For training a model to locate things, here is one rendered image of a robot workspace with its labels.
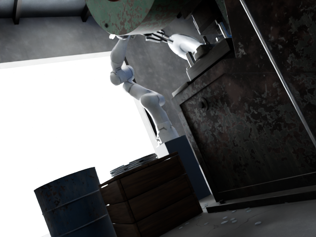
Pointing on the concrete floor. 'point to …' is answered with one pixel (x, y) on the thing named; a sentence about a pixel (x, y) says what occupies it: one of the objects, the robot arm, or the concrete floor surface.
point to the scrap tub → (75, 206)
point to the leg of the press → (256, 109)
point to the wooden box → (150, 198)
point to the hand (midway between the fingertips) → (168, 39)
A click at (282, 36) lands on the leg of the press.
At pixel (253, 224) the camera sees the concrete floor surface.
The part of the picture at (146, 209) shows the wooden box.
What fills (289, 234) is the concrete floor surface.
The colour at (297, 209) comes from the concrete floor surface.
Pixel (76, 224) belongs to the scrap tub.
